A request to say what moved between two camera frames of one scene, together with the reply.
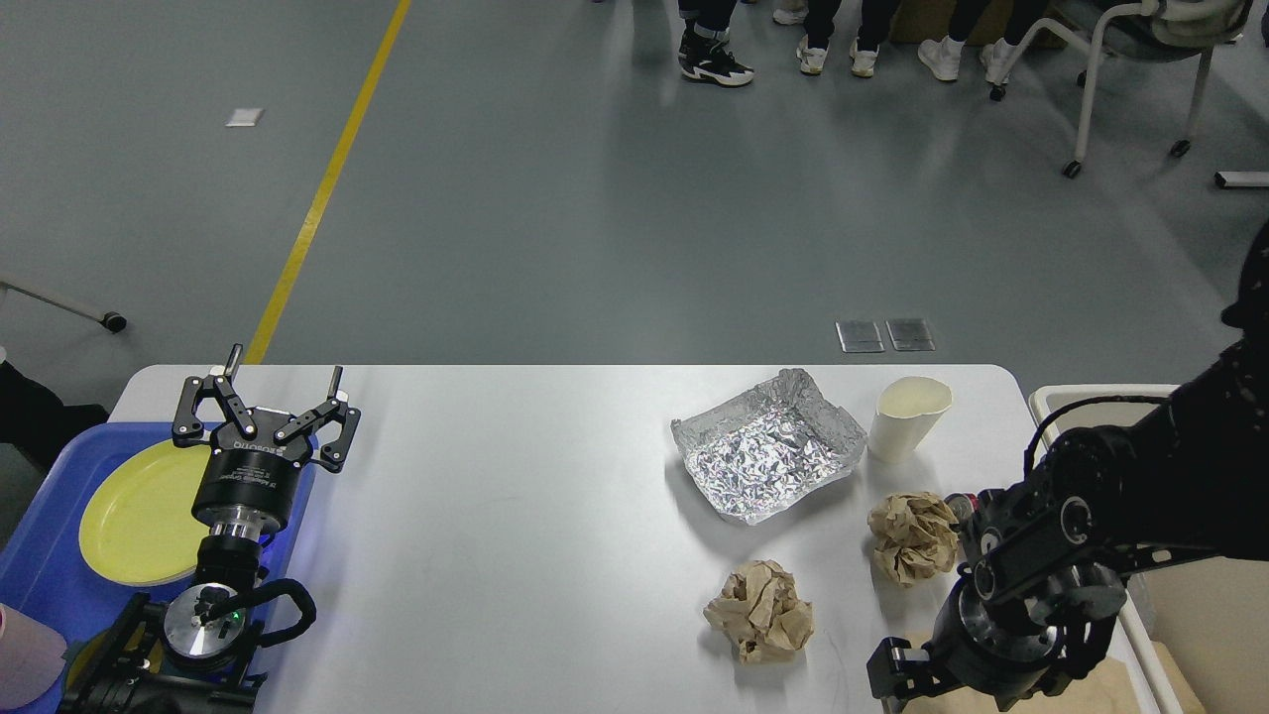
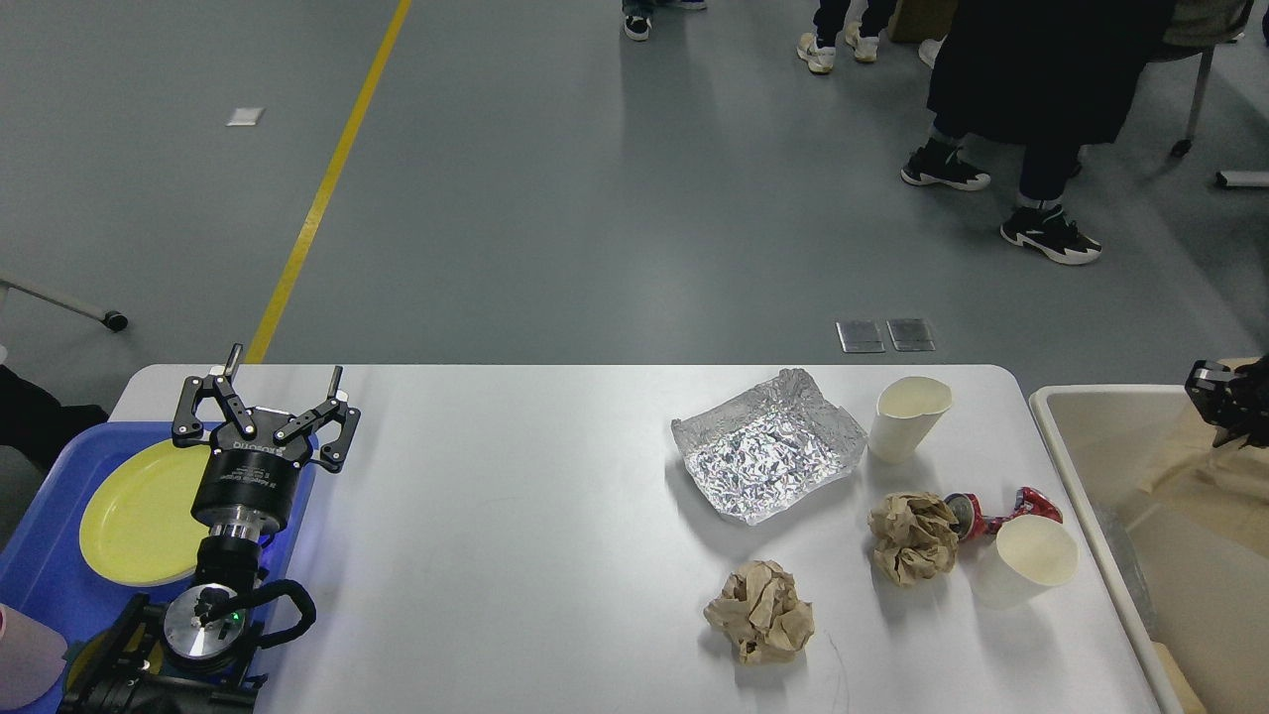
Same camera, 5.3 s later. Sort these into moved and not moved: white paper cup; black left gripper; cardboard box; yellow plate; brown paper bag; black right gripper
Moved: brown paper bag; black right gripper
Not moved: black left gripper; cardboard box; yellow plate; white paper cup
